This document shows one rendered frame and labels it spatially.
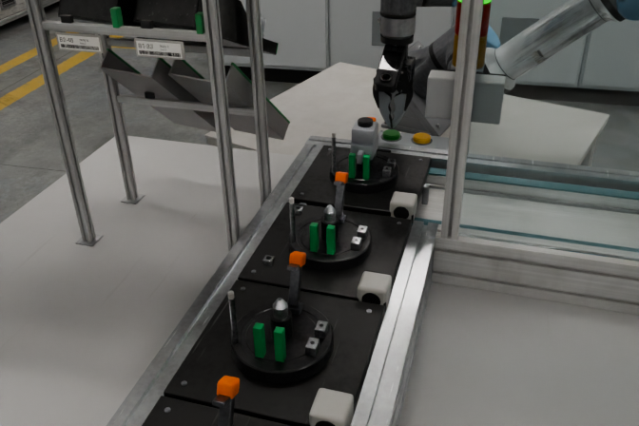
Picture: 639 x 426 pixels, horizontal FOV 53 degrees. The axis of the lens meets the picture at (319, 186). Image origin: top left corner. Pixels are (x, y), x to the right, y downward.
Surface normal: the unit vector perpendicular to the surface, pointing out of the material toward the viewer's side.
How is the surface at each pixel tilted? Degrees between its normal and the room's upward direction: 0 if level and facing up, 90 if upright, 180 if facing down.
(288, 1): 90
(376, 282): 0
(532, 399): 0
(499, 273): 90
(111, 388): 0
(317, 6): 90
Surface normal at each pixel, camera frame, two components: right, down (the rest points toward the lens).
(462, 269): -0.29, 0.48
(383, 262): -0.02, -0.87
